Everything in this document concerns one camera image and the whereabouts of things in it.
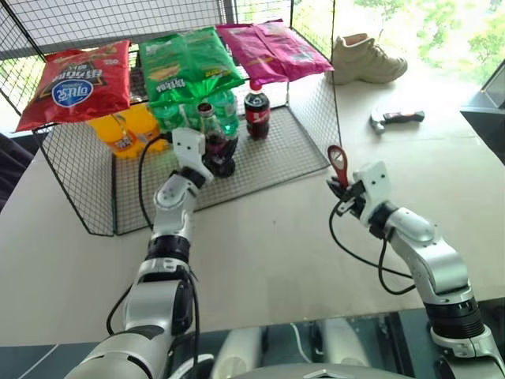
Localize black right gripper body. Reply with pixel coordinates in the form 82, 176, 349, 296
337, 178, 370, 219

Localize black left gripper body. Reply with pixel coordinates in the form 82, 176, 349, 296
202, 152, 238, 179

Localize glass cola bottle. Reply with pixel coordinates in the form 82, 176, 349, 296
196, 101, 240, 178

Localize red bottle opener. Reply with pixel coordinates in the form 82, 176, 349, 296
326, 144, 353, 191

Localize green soda plastic bottle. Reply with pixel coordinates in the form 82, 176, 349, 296
211, 88, 242, 138
151, 100, 199, 133

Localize plastic cola bottle red label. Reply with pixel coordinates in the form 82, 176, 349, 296
243, 78, 273, 141

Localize orange soda plastic bottle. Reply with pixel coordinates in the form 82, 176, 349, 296
117, 103, 170, 156
88, 111, 137, 159

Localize green chips bag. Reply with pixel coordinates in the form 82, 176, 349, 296
138, 26, 247, 120

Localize magenta chips bag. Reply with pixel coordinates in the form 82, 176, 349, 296
215, 19, 336, 90

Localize beige sneaker shoe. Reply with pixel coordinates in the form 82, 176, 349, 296
330, 34, 409, 86

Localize red chips bag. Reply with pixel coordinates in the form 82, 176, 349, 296
14, 39, 133, 133

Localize dark grey box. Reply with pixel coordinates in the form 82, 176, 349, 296
458, 58, 505, 167

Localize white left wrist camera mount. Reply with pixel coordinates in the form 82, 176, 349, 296
171, 127, 215, 183

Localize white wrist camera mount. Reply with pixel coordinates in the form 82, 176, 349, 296
171, 127, 215, 183
351, 160, 390, 227

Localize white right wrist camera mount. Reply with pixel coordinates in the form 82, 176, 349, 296
351, 160, 390, 227

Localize black wire mesh rack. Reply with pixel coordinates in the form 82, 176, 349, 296
0, 0, 344, 238

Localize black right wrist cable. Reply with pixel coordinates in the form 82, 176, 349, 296
327, 198, 417, 297

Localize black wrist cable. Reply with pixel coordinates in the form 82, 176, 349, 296
137, 131, 175, 232
327, 198, 417, 297

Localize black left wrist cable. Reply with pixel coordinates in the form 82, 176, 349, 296
137, 131, 175, 232

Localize claw hammer black red handle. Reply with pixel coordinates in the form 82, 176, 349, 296
369, 107, 427, 137

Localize black left upper arm cable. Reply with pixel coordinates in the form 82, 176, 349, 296
106, 265, 203, 375

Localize thin white cable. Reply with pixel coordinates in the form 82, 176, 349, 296
290, 322, 316, 365

